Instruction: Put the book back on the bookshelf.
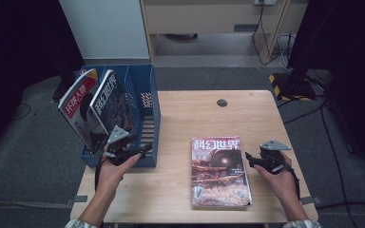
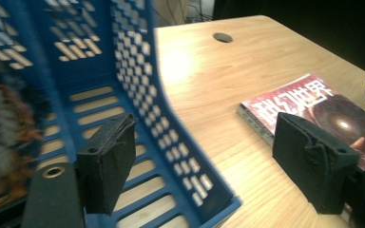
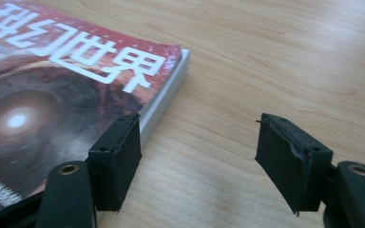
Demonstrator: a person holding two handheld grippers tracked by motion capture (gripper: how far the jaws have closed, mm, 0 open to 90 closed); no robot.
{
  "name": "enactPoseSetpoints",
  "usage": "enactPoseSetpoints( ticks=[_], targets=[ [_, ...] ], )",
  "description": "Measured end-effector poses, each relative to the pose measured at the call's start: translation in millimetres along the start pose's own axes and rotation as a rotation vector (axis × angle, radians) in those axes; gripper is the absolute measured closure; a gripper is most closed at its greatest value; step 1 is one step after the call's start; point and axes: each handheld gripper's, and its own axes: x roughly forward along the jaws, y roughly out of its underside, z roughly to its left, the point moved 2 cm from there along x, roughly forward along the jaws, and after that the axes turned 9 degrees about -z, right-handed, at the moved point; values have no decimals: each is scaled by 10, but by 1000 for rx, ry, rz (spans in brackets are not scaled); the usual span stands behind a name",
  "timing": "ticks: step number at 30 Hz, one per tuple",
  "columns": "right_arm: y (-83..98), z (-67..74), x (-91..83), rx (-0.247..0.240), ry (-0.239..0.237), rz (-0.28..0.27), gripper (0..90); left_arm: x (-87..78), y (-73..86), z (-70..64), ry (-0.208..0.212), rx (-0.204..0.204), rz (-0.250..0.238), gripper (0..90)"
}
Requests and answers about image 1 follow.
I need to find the reddish brown cover magazine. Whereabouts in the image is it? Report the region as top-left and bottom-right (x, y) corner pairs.
(190, 136), (254, 210)

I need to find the long black floor cable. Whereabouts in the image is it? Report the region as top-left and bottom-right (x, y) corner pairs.
(315, 101), (365, 212)

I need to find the grey tape piece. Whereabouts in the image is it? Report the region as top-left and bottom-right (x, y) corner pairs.
(298, 196), (322, 206)
(66, 195), (88, 208)

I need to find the person's right hand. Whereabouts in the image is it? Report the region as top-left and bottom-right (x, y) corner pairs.
(253, 152), (300, 204)

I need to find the person's left hand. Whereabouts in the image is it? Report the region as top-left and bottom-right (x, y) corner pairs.
(96, 143), (143, 197)

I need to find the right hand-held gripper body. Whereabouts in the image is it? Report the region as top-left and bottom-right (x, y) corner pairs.
(258, 139), (292, 175)

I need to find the dark blue cover magazine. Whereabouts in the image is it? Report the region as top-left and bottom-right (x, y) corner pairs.
(88, 68), (134, 138)

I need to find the left hand-held gripper cable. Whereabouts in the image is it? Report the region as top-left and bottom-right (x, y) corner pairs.
(93, 154), (105, 192)

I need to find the white cable bundle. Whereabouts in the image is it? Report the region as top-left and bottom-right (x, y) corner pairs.
(275, 33), (297, 69)

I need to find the black hanging cable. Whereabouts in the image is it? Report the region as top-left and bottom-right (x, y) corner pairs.
(251, 3), (281, 67)

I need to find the thin black floor cable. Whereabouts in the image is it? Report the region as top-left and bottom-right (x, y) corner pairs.
(10, 103), (32, 122)

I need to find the dark curtain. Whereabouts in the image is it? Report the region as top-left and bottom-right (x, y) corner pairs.
(0, 0), (85, 160)
(288, 0), (365, 172)

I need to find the blue plastic file rack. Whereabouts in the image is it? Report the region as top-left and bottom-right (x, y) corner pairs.
(77, 64), (162, 169)

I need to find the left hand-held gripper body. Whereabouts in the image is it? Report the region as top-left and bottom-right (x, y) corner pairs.
(104, 125), (134, 166)

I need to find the white power strip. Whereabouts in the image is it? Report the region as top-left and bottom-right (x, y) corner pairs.
(253, 0), (278, 7)

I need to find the short black floor cable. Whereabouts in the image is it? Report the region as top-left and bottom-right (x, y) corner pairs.
(283, 104), (326, 125)

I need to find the white cabinet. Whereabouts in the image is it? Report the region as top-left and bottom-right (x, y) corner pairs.
(59, 0), (151, 61)

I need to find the beige wooden desk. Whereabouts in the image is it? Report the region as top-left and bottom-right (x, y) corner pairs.
(140, 0), (310, 65)

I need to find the portrait cover magazine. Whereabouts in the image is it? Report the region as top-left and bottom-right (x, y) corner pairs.
(56, 67), (109, 155)

